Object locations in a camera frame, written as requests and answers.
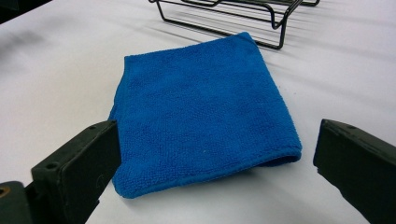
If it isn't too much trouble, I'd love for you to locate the black wire rack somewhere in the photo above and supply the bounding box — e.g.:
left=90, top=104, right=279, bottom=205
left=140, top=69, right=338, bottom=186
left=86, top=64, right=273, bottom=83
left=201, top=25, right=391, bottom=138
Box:
left=148, top=0, right=321, bottom=50

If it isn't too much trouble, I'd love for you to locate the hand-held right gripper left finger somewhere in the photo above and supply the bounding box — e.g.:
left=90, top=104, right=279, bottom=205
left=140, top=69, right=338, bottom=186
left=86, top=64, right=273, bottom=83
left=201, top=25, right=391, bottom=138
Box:
left=31, top=119, right=122, bottom=224

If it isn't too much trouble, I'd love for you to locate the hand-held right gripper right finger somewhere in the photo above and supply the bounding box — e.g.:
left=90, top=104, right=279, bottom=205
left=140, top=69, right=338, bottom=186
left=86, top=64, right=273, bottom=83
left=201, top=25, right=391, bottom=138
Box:
left=312, top=119, right=396, bottom=224

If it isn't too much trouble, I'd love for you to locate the blue microfibre cloth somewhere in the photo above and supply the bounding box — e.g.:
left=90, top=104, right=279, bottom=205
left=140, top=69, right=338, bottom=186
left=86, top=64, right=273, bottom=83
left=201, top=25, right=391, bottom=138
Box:
left=107, top=31, right=304, bottom=200

